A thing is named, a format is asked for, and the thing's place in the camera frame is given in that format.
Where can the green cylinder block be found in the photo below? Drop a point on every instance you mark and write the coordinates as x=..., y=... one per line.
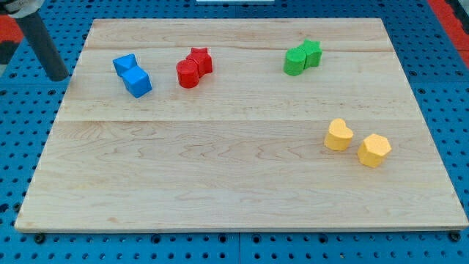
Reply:
x=295, y=59

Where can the red star block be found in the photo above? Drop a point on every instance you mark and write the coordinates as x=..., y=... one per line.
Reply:
x=203, y=60

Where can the yellow hexagon block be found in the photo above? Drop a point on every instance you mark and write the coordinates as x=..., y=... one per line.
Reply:
x=373, y=150

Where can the wooden board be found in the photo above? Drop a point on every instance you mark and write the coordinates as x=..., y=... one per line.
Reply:
x=243, y=150

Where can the blue triangle block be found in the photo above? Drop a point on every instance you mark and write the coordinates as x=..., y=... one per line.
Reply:
x=124, y=63

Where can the green star block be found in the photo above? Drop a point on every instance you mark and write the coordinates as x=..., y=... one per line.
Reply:
x=313, y=53

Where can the yellow heart block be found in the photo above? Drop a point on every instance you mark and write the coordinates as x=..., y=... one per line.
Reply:
x=338, y=136

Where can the blue cube block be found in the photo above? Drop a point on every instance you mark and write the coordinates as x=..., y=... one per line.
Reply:
x=137, y=81

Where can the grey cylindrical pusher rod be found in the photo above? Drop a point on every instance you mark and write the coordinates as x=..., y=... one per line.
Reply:
x=43, y=46

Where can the red cylinder block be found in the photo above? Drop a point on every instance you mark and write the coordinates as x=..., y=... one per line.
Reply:
x=187, y=73

